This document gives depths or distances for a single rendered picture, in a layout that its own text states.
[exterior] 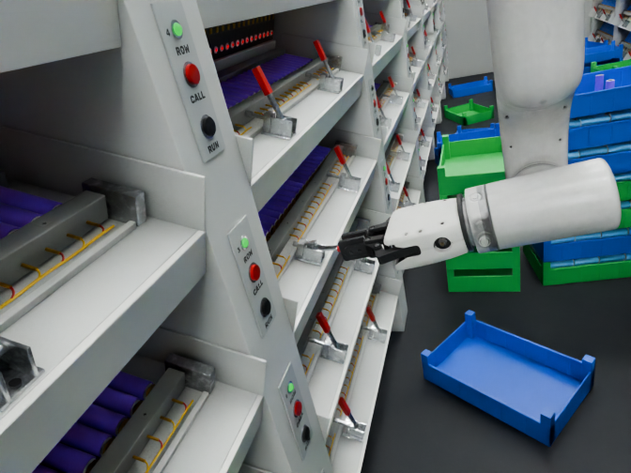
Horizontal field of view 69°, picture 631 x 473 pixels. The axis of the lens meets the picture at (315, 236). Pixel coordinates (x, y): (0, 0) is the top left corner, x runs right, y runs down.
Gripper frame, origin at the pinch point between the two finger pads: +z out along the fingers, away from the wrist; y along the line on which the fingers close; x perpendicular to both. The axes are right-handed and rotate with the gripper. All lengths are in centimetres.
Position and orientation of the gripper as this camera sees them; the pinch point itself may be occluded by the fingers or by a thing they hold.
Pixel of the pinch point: (356, 245)
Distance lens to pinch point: 65.0
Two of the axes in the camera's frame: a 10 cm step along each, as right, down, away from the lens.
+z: -8.9, 2.0, 4.1
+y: 2.8, -4.8, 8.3
